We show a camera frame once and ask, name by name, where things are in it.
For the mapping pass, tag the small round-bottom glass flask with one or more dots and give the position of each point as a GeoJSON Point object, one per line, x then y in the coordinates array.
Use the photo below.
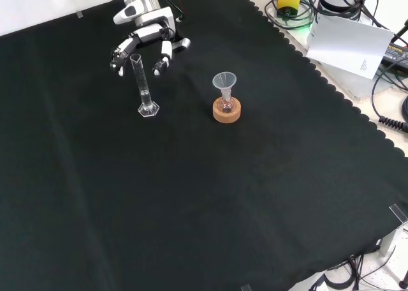
{"type": "Point", "coordinates": [227, 106]}

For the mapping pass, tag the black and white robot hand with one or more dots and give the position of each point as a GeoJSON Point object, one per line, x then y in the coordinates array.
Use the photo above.
{"type": "Point", "coordinates": [150, 16]}

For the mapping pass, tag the clear plastic funnel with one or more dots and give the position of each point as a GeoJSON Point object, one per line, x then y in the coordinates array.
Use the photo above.
{"type": "Point", "coordinates": [224, 81]}

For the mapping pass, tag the clear glass graduated cylinder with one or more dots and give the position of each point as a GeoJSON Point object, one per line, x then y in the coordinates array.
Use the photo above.
{"type": "Point", "coordinates": [145, 96]}

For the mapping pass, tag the black and white wrist camera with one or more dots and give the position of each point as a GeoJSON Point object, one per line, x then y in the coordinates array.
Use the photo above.
{"type": "Point", "coordinates": [182, 43]}

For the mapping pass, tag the white metal bracket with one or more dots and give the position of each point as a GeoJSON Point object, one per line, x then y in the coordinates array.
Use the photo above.
{"type": "Point", "coordinates": [393, 238]}

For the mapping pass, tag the yellow stop button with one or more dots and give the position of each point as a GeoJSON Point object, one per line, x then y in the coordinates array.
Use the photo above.
{"type": "Point", "coordinates": [288, 2]}

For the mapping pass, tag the black bench cloth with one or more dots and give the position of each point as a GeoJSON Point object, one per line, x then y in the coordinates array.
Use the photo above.
{"type": "Point", "coordinates": [191, 192]}

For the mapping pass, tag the black power adapter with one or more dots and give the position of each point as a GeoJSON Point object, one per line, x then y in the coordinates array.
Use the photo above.
{"type": "Point", "coordinates": [396, 53]}

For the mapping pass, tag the clear tape strip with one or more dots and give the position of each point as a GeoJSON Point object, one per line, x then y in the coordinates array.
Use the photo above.
{"type": "Point", "coordinates": [79, 14]}

